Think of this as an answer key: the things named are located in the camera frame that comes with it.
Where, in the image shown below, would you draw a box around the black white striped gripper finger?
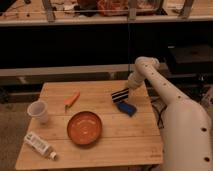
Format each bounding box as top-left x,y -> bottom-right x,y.
112,93 -> 129,103
111,88 -> 129,96

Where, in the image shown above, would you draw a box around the wooden folding table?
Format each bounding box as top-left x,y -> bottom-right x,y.
14,79 -> 166,171

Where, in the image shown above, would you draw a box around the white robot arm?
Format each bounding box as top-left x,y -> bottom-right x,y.
111,57 -> 213,171

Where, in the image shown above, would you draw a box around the orange bowl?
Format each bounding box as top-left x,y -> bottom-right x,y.
67,111 -> 102,145

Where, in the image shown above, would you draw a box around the black box on shelf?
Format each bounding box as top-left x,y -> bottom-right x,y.
166,45 -> 213,74

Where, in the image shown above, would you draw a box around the black cables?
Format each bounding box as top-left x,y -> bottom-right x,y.
149,96 -> 168,129

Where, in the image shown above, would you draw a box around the long wooden workbench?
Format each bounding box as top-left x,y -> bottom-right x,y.
0,0 -> 213,27

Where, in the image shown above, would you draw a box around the white tube bottle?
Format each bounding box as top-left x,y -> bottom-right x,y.
24,132 -> 58,161

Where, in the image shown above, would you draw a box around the toy carrot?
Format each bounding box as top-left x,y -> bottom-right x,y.
65,92 -> 80,109

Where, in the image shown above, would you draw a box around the white plastic cup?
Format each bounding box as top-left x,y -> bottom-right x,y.
27,100 -> 49,124

